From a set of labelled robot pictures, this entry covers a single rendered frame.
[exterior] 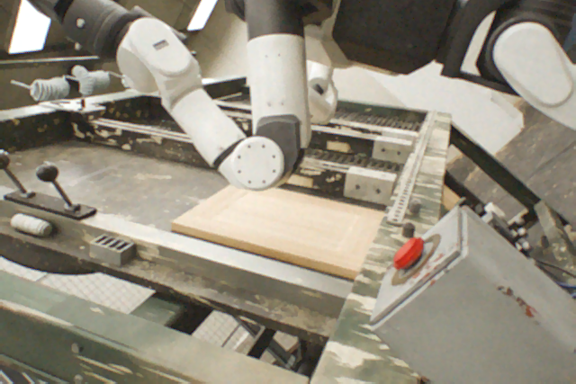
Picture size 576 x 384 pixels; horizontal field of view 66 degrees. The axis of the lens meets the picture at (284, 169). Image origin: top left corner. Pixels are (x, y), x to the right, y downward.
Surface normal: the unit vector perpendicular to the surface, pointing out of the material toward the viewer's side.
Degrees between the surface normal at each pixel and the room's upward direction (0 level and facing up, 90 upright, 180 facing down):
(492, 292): 90
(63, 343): 90
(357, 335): 57
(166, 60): 94
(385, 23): 100
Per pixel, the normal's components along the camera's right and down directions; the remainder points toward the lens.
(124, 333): 0.09, -0.95
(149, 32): 0.35, -0.39
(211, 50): -0.42, 0.34
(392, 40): -0.18, 0.33
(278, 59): -0.14, 0.01
